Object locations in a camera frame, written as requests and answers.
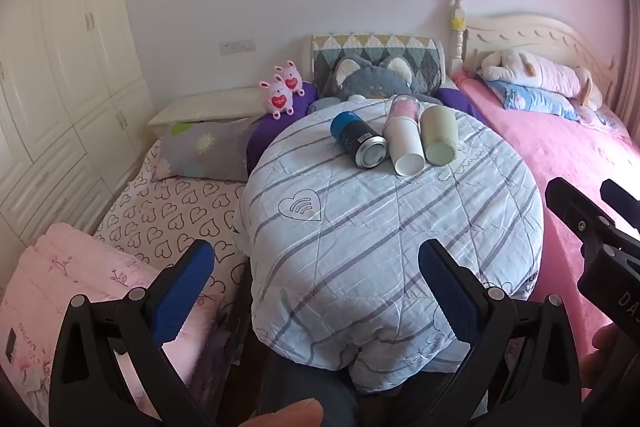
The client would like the cream pillow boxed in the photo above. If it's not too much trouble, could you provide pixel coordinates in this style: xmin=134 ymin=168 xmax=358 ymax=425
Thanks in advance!
xmin=147 ymin=87 xmax=273 ymax=128

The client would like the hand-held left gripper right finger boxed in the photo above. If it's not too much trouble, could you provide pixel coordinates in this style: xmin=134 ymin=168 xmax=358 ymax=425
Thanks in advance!
xmin=419 ymin=238 xmax=583 ymax=427

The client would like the person's right hand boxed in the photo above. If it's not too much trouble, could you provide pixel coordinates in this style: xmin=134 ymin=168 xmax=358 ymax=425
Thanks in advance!
xmin=582 ymin=326 xmax=640 ymax=404

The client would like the pale green cup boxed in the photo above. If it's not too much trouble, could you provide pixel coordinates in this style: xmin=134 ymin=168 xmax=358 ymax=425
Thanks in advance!
xmin=419 ymin=105 xmax=458 ymax=166

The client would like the person's left hand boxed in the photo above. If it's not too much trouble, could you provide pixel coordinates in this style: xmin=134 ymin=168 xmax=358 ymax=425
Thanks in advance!
xmin=245 ymin=398 xmax=325 ymax=427

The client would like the striped white quilt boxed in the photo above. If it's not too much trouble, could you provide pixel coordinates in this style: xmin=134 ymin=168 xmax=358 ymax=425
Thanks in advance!
xmin=239 ymin=96 xmax=546 ymax=395

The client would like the white cup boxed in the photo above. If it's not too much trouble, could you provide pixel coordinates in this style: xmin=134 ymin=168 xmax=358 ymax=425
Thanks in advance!
xmin=384 ymin=114 xmax=426 ymax=178

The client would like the heart print bed sheet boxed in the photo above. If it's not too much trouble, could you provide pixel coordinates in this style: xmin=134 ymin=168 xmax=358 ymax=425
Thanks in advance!
xmin=92 ymin=139 xmax=252 ymax=310

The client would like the grey cat plush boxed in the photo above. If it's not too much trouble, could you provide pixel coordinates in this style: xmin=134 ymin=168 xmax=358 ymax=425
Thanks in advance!
xmin=306 ymin=57 xmax=442 ymax=115

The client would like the pink bunny plush toy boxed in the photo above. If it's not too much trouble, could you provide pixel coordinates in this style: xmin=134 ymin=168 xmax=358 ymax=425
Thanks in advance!
xmin=258 ymin=79 xmax=295 ymax=120
xmin=273 ymin=60 xmax=307 ymax=98

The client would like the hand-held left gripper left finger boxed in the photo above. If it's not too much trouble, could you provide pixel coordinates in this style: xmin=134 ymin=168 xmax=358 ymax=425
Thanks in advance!
xmin=50 ymin=239 xmax=216 ymax=427

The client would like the blue cartoon pillow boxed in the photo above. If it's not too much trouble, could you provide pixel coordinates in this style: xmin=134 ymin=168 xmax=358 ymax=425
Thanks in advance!
xmin=486 ymin=79 xmax=585 ymax=124

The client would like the blue and black metal cup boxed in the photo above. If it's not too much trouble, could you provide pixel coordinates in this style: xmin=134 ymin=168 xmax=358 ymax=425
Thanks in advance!
xmin=330 ymin=111 xmax=388 ymax=168

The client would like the cream wardrobe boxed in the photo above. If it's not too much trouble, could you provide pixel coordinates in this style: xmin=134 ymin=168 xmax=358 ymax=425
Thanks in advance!
xmin=0 ymin=0 xmax=157 ymax=260

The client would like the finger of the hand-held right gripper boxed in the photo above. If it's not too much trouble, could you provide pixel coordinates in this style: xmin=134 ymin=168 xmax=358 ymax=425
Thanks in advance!
xmin=545 ymin=177 xmax=617 ymax=258
xmin=600 ymin=179 xmax=640 ymax=235

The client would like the cream wooden headboard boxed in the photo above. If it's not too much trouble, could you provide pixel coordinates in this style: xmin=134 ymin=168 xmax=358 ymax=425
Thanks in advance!
xmin=447 ymin=0 xmax=632 ymax=120

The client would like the grey flower print pillow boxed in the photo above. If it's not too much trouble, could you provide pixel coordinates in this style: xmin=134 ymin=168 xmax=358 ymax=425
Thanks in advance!
xmin=151 ymin=119 xmax=261 ymax=182

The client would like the clear pink glass cup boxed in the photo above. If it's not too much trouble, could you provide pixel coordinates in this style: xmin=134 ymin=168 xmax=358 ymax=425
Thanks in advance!
xmin=391 ymin=94 xmax=420 ymax=122

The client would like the pink blanket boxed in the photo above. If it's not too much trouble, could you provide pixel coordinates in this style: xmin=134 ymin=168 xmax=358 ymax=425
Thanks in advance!
xmin=451 ymin=74 xmax=640 ymax=360

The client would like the pink floral quilt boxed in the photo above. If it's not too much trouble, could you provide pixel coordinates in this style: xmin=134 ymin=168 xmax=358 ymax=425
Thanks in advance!
xmin=0 ymin=222 xmax=227 ymax=419

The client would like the white and pink dog plush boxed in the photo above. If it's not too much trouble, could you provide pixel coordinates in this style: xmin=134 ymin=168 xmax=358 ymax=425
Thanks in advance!
xmin=475 ymin=48 xmax=604 ymax=111

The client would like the diamond patterned cushion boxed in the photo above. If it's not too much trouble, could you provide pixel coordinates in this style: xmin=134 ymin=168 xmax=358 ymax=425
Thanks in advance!
xmin=311 ymin=34 xmax=446 ymax=96

